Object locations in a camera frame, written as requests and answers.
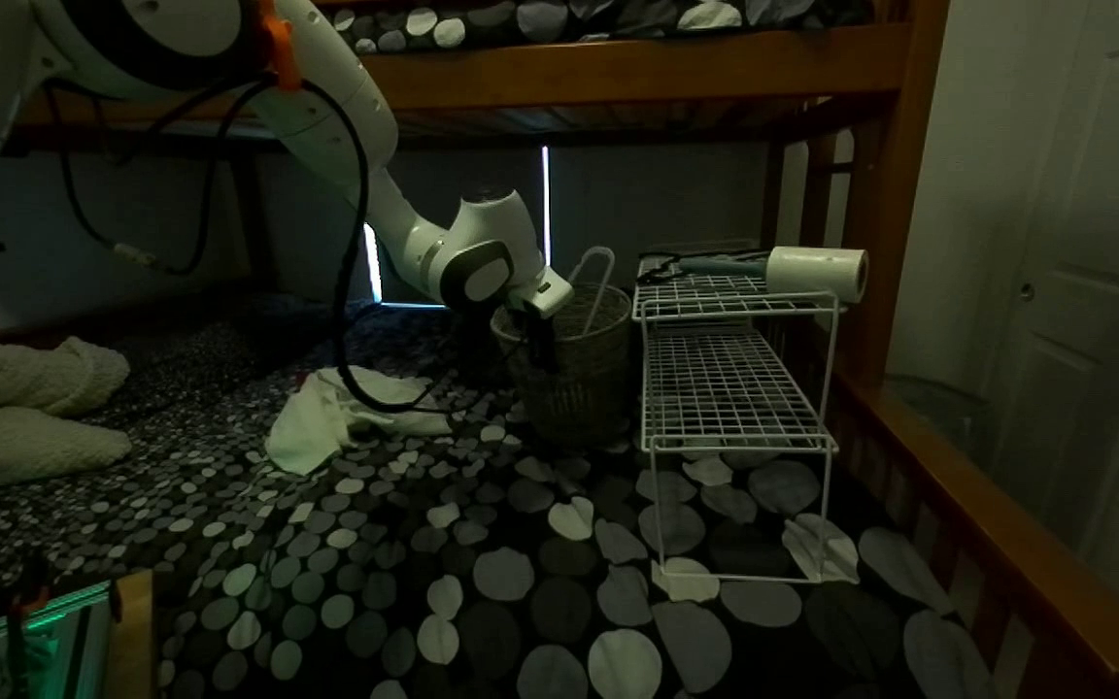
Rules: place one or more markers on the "white crumpled cloth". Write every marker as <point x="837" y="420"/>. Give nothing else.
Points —
<point x="328" y="420"/>

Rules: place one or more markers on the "black dotted bedspread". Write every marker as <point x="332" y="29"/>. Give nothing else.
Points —
<point x="485" y="557"/>

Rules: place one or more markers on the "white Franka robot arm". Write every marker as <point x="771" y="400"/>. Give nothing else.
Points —
<point x="328" y="101"/>

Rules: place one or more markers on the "dotted bedding on bunk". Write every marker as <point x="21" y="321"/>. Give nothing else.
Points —
<point x="662" y="17"/>

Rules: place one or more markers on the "dark window blind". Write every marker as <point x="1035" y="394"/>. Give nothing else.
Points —
<point x="657" y="200"/>

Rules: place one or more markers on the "white rolled towel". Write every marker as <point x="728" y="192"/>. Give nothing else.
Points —
<point x="819" y="274"/>

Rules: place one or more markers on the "white panel door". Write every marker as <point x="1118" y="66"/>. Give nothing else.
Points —
<point x="1077" y="285"/>

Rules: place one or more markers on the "green lit box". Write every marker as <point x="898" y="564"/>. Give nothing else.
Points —
<point x="50" y="643"/>

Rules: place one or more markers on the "woven grey basket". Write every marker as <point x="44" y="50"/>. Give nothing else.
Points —
<point x="581" y="384"/>

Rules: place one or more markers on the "wooden bunk bed frame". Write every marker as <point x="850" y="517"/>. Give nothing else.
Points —
<point x="894" y="196"/>

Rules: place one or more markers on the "small wooden board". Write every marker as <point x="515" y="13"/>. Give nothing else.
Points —
<point x="134" y="643"/>

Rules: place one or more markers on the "white coat hanger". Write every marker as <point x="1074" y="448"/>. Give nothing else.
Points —
<point x="596" y="293"/>

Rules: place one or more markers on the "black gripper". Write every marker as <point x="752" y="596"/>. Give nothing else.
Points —
<point x="538" y="311"/>

